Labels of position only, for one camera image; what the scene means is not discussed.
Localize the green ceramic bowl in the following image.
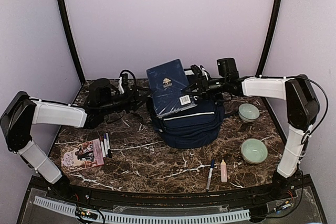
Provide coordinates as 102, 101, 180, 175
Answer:
240, 138, 268, 165
238, 103, 260, 123

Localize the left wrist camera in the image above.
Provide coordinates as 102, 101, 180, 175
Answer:
118, 69, 136, 94

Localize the navy blue student backpack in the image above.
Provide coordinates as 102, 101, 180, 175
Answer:
146, 69, 226, 149

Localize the far green ceramic bowl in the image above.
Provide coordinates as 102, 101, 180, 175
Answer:
238, 103, 260, 123

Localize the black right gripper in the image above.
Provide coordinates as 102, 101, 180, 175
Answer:
183, 74, 229, 100

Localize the left black frame post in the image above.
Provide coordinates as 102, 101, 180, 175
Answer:
57, 0, 86, 84

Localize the black frame post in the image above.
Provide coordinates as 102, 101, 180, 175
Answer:
57, 0, 86, 84
256, 0, 281, 76

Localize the pink highlighter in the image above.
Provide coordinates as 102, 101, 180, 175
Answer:
220, 160, 228, 183

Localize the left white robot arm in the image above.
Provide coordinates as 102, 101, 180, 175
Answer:
1, 74, 151, 201

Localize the dark blue hardcover book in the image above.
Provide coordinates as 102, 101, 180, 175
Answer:
146, 59, 197, 118

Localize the white slotted cable duct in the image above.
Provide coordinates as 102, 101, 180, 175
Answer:
33, 196, 250, 223

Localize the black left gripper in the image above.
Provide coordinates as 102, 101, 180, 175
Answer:
100, 84, 152, 115

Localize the right black frame post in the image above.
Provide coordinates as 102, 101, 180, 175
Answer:
256, 0, 281, 76

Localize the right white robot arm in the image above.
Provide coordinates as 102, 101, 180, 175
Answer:
182, 58, 321, 200

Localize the blue pen near front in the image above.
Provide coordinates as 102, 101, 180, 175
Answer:
206, 159, 215, 192

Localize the blue cap marker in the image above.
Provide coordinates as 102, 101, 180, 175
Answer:
103, 133, 108, 157

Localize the red cap marker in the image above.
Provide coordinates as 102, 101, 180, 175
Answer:
99, 137, 106, 157

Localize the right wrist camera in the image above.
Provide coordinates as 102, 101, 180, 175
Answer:
191, 65, 210, 80

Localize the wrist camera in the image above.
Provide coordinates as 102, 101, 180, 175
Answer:
118, 69, 136, 94
191, 65, 210, 80

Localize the near green ceramic bowl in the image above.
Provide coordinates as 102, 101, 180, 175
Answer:
240, 138, 268, 165

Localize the pink cover book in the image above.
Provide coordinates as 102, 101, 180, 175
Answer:
60, 138, 104, 174

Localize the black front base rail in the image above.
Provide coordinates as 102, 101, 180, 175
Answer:
28, 175, 313, 210

